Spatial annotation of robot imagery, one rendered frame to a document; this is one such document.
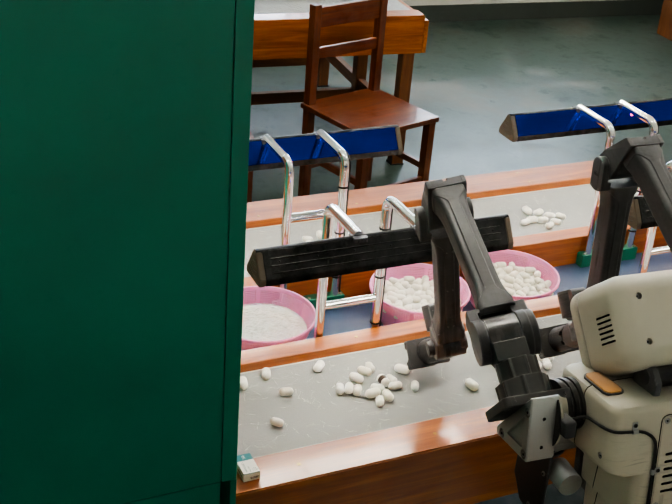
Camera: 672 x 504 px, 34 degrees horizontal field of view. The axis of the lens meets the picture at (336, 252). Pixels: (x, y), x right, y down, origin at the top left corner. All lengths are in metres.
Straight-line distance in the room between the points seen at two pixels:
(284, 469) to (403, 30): 3.35
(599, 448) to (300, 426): 0.83
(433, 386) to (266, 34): 2.79
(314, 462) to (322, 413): 0.20
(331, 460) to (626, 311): 0.79
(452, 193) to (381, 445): 0.59
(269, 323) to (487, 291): 1.00
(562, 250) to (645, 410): 1.59
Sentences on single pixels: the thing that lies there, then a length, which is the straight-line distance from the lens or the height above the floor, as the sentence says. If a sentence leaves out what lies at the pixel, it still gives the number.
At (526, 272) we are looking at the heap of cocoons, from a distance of 3.15.
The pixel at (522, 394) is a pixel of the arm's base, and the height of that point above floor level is 1.22.
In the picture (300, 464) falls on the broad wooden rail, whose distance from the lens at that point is 2.28.
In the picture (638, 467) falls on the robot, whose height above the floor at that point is 1.13.
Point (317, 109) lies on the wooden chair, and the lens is 4.90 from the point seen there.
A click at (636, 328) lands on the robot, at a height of 1.33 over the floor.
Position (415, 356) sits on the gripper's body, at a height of 0.81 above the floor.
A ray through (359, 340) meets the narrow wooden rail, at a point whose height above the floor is 0.77.
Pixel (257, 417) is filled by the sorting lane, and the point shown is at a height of 0.74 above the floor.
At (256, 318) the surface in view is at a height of 0.74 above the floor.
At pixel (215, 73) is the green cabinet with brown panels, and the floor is 1.64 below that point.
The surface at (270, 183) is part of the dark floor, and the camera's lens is 5.26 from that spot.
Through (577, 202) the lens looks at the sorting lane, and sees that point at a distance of 3.61.
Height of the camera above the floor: 2.20
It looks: 28 degrees down
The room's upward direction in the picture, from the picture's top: 5 degrees clockwise
